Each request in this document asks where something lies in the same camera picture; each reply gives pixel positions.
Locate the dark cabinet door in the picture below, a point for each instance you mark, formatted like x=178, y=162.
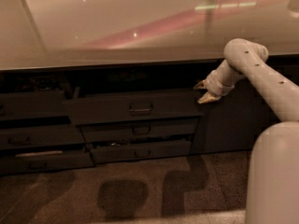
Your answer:
x=234, y=122

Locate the dark drawer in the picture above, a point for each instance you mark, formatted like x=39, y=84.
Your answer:
x=42, y=136
x=31, y=105
x=135, y=130
x=141, y=151
x=45, y=163
x=127, y=106

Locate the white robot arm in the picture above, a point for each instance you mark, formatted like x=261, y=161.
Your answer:
x=273, y=182

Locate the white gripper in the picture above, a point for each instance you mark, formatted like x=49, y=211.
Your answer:
x=216, y=84

